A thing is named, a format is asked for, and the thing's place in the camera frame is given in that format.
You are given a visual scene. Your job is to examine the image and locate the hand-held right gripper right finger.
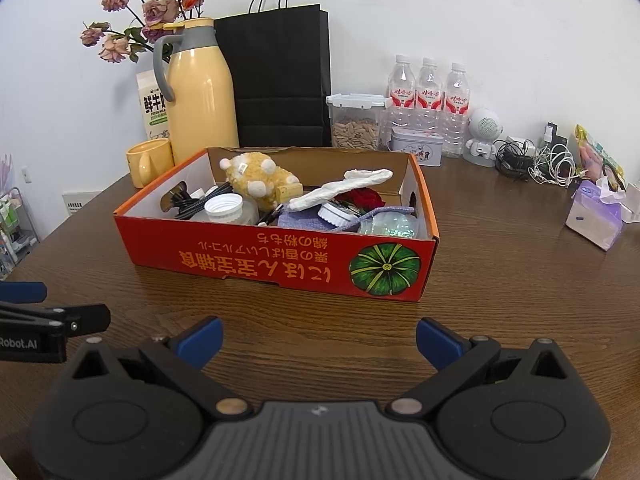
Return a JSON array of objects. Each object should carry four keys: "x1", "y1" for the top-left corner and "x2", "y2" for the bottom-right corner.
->
[{"x1": 386, "y1": 317, "x2": 571, "y2": 416}]

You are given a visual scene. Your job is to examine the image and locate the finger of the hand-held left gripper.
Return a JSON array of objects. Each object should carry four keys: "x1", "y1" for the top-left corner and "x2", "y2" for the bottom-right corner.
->
[
  {"x1": 0, "y1": 282, "x2": 47, "y2": 303},
  {"x1": 0, "y1": 304, "x2": 112, "y2": 336}
]

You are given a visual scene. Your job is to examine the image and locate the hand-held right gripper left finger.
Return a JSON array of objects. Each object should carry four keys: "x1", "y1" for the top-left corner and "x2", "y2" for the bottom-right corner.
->
[{"x1": 67, "y1": 316, "x2": 253, "y2": 416}]

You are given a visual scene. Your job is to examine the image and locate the orange cardboard box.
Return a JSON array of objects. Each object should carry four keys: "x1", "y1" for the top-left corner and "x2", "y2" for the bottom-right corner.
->
[{"x1": 112, "y1": 146, "x2": 441, "y2": 303}]

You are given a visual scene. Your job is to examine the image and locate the clear iridescent jar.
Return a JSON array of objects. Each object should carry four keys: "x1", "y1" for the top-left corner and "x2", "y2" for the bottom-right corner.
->
[{"x1": 357, "y1": 208, "x2": 420, "y2": 238}]

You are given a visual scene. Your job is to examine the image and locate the black pen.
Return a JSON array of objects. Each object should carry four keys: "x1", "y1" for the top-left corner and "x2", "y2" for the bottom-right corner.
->
[{"x1": 256, "y1": 205, "x2": 286, "y2": 226}]

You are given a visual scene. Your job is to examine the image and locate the purple knitted cloth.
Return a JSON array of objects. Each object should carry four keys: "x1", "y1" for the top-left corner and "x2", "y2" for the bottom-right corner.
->
[{"x1": 276, "y1": 206, "x2": 413, "y2": 233}]

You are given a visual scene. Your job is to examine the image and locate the red artificial rose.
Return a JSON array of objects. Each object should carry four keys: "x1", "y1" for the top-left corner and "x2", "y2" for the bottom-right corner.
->
[{"x1": 345, "y1": 188, "x2": 386, "y2": 211}]

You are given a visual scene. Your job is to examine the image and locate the white ridged jar lid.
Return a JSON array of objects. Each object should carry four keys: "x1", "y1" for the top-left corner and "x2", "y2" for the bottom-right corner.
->
[{"x1": 319, "y1": 202, "x2": 360, "y2": 232}]

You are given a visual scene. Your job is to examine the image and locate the yellow and white plush toy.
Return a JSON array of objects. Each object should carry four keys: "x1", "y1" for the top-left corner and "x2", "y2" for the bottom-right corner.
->
[{"x1": 219, "y1": 152, "x2": 302, "y2": 212}]

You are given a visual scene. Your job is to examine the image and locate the white cloth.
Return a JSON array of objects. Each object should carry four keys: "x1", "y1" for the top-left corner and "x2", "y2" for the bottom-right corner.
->
[{"x1": 288, "y1": 168, "x2": 394, "y2": 211}]

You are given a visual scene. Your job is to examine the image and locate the yellow mug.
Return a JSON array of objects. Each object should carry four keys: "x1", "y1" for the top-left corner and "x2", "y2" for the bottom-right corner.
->
[{"x1": 125, "y1": 138, "x2": 176, "y2": 189}]

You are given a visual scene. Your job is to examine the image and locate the white printed tin box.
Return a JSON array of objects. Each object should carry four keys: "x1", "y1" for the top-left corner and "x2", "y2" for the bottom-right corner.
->
[{"x1": 390, "y1": 126, "x2": 445, "y2": 167}]

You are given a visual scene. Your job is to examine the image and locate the purple tissue pack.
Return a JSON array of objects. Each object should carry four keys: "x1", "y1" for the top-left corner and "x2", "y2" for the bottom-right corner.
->
[{"x1": 565, "y1": 177, "x2": 626, "y2": 252}]

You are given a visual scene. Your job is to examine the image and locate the white milk carton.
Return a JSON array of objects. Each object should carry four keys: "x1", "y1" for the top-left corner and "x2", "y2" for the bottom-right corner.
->
[{"x1": 136, "y1": 71, "x2": 173, "y2": 141}]

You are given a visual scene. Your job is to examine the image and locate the white robot-shaped speaker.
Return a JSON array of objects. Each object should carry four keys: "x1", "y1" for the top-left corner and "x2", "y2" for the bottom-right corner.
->
[{"x1": 465, "y1": 107, "x2": 504, "y2": 167}]

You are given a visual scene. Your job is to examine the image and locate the clear container of seeds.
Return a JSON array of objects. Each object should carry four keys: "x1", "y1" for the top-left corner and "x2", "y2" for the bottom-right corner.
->
[{"x1": 326, "y1": 93, "x2": 393, "y2": 151}]

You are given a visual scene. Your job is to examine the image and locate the small black device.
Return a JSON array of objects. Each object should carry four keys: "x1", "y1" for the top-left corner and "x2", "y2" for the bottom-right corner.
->
[{"x1": 542, "y1": 121, "x2": 569, "y2": 150}]

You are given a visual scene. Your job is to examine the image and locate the yellow thermos jug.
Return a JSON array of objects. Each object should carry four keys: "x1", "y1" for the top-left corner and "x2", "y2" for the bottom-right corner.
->
[{"x1": 152, "y1": 17, "x2": 240, "y2": 166}]

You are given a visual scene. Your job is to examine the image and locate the clear water bottle red label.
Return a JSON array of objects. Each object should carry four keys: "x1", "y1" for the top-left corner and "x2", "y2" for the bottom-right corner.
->
[
  {"x1": 386, "y1": 55, "x2": 418, "y2": 131},
  {"x1": 415, "y1": 57, "x2": 447, "y2": 133},
  {"x1": 442, "y1": 62, "x2": 473, "y2": 159}
]

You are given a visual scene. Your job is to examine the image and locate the black paper bag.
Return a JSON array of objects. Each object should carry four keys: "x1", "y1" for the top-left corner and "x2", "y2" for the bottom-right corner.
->
[{"x1": 214, "y1": 0, "x2": 333, "y2": 148}]

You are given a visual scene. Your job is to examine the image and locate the dried pink roses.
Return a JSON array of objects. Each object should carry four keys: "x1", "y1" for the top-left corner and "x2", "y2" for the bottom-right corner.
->
[{"x1": 81, "y1": 0, "x2": 208, "y2": 64}]

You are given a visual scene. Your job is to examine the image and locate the metal wire rack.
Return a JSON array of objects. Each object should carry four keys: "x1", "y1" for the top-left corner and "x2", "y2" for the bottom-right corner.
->
[{"x1": 0, "y1": 152, "x2": 41, "y2": 281}]

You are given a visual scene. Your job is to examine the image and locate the black power adapter with cable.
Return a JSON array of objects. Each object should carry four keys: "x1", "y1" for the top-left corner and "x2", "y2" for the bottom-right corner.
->
[{"x1": 494, "y1": 139, "x2": 536, "y2": 182}]

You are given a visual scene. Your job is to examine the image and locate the white charging cable bundle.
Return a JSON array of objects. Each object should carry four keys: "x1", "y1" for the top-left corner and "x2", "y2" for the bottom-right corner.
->
[{"x1": 529, "y1": 142, "x2": 577, "y2": 187}]

